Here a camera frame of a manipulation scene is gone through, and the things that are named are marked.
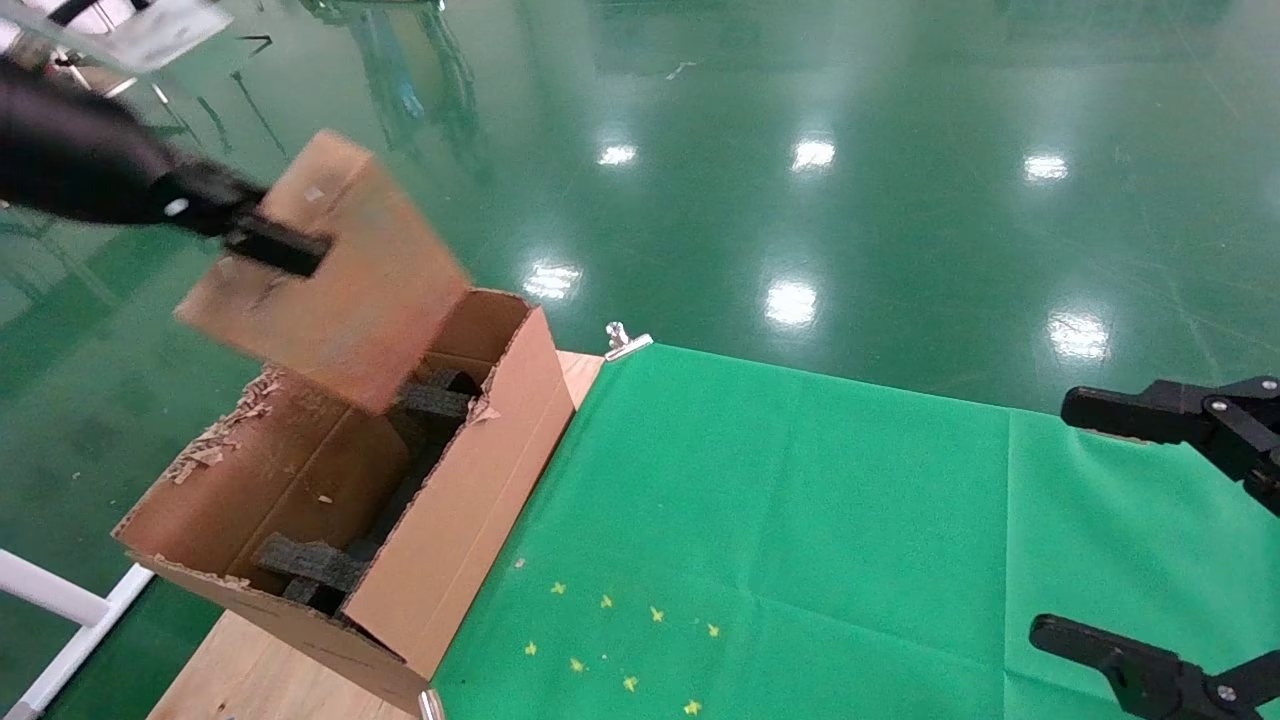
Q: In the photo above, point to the black foam block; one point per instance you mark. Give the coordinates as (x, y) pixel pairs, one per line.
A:
(435, 400)
(310, 565)

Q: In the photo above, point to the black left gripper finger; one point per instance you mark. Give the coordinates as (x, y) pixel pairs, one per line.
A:
(280, 248)

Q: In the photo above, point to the small brown cardboard box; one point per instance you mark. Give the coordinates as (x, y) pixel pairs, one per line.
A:
(370, 300)

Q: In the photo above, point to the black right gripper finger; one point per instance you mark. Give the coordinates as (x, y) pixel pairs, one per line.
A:
(1150, 680)
(1180, 410)

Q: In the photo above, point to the green table cloth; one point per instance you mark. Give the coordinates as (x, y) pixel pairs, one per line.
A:
(850, 550)

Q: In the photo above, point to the large open cardboard carton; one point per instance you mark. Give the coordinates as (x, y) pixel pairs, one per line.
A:
(450, 540)

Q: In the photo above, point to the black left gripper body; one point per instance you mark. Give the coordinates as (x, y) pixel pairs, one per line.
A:
(70, 150)

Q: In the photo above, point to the white metal floor frame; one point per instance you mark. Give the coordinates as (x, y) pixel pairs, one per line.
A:
(50, 590)

